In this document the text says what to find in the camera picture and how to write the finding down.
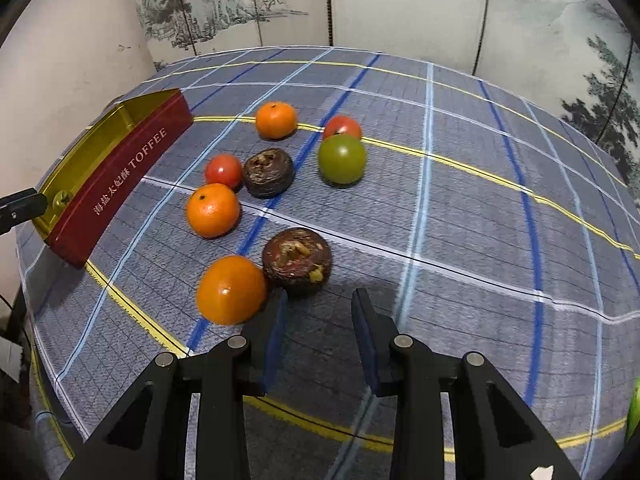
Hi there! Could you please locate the large orange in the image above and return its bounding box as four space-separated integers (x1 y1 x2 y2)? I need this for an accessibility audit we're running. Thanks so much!
195 255 269 326

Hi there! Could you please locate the ink landscape folding screen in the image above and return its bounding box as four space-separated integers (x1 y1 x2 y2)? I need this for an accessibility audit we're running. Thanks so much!
125 0 640 196

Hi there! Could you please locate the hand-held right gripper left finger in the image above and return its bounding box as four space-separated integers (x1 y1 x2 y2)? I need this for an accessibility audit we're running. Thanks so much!
60 289 290 480

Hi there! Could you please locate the red tin box gold interior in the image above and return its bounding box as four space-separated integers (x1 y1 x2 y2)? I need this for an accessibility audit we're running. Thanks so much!
31 88 194 268

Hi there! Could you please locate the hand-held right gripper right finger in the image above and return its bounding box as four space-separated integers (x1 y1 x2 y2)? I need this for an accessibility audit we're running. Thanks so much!
351 288 583 480

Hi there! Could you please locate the white paper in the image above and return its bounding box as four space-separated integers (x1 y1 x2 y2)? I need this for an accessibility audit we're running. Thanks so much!
0 335 23 386

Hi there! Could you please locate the orange tangerine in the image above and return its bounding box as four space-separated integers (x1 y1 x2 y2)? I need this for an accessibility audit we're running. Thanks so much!
186 183 242 239
255 101 298 141

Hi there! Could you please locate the red tomato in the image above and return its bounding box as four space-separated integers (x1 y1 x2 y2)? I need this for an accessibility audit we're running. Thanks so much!
204 154 244 188
323 114 363 141

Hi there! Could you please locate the blue plaid tablecloth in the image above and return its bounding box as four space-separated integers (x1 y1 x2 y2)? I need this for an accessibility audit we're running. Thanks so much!
15 46 640 480

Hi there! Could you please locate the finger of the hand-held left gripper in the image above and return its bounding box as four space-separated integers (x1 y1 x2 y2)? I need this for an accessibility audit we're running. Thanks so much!
0 187 49 235

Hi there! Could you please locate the green round fruit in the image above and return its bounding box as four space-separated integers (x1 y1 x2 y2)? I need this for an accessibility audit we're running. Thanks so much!
625 377 640 441

